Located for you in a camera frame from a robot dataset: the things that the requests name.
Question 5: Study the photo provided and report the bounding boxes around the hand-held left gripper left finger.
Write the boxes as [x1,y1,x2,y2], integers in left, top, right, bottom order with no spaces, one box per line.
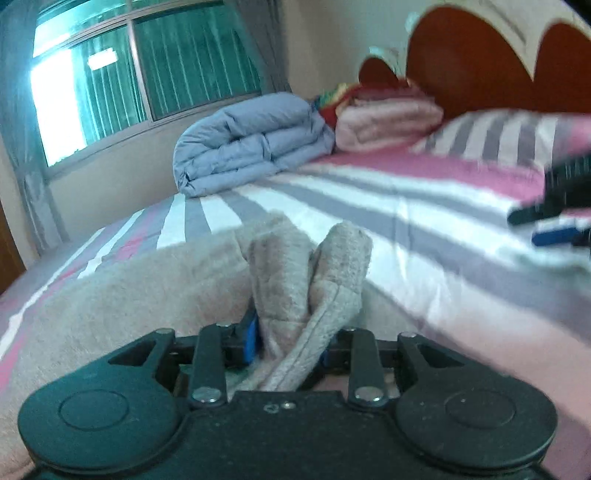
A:
[107,310,259,409]

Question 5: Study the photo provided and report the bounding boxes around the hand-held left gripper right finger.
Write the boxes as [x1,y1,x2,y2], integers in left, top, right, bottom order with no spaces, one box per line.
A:
[321,327,467,409]

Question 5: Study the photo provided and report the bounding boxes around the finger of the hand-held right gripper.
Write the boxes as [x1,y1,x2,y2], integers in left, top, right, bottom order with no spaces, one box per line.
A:
[507,198,591,227]
[531,218,591,248]

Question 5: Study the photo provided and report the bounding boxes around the grey pants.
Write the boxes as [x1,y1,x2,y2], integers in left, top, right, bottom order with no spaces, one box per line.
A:
[0,210,416,480]

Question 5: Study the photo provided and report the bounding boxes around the striped pillow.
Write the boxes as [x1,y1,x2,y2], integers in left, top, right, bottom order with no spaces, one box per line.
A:
[410,108,591,171]

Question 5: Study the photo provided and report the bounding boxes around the bed with striped sheet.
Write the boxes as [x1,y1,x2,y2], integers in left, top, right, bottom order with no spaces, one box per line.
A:
[0,138,591,480]

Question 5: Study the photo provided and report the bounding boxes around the red wooden headboard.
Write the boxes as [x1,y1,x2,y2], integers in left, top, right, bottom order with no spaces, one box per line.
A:
[358,6,591,121]

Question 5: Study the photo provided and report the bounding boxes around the folded pink blanket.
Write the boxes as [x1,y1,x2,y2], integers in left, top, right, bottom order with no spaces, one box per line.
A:
[333,98,445,154]

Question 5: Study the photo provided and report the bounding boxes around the folded blue duvet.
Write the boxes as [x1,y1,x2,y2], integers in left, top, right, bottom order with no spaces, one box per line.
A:
[172,91,337,199]

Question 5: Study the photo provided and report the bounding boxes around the red folded clothes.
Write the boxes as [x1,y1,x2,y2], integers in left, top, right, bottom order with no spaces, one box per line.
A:
[310,82,428,130]

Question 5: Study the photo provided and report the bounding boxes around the brown wooden door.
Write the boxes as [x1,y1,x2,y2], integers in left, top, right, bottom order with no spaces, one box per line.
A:
[0,200,26,294]

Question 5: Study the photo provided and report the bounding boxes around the sliding glass window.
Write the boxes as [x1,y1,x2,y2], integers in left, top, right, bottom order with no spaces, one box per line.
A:
[28,0,271,178]

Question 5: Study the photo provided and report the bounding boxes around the grey curtain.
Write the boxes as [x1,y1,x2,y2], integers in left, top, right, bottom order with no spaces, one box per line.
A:
[228,0,294,95]
[0,0,70,254]

